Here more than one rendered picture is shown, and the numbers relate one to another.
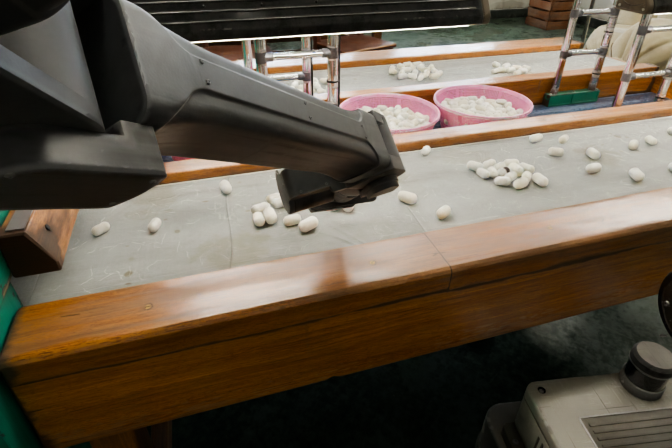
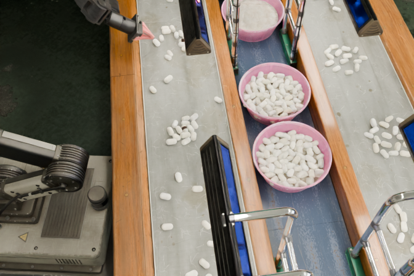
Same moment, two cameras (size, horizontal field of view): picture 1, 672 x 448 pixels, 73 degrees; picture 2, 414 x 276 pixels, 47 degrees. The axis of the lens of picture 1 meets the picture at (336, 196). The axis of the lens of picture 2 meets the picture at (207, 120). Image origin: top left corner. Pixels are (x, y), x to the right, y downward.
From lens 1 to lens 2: 1.94 m
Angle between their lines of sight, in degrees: 70
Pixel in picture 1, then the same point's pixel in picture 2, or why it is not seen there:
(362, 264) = (121, 52)
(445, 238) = (128, 80)
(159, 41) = not seen: outside the picture
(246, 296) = not seen: hidden behind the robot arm
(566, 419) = (95, 163)
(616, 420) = (89, 180)
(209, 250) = (151, 16)
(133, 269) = not seen: outside the picture
